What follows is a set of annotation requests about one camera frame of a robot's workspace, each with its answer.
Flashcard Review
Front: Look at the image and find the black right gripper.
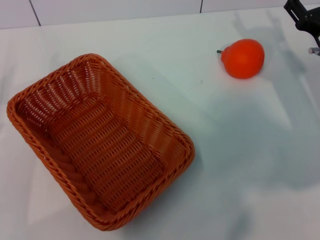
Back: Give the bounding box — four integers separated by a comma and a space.
283, 0, 320, 48

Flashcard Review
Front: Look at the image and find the orange toy pear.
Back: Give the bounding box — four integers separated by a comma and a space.
216, 38, 265, 80

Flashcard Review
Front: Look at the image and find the orange woven plastic basket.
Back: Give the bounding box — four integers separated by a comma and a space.
6, 52, 196, 231

